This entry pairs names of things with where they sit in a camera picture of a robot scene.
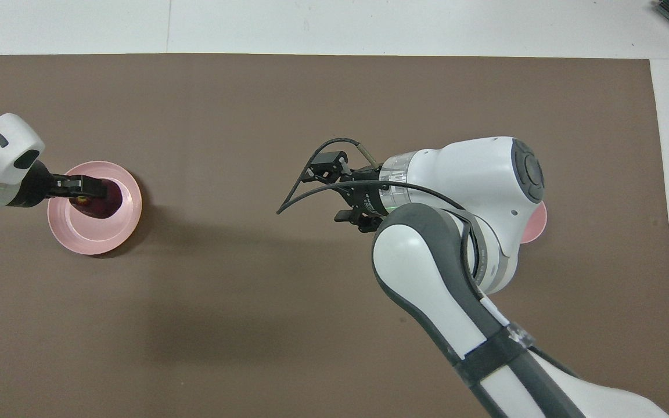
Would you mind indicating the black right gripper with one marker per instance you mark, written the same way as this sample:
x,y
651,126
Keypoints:
x,y
369,191

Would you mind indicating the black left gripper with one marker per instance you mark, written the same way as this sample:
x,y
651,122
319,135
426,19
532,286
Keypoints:
x,y
35,186

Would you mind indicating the dark red apple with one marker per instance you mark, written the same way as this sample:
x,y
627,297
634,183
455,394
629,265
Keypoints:
x,y
107,206

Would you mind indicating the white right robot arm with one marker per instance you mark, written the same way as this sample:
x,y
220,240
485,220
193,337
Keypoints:
x,y
468,174

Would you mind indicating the pink plate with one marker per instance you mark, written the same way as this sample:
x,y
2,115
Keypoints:
x,y
93,235

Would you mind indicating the pink bowl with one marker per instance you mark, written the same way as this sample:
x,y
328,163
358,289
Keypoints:
x,y
538,223

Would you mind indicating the brown table mat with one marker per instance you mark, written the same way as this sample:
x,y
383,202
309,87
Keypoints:
x,y
253,116

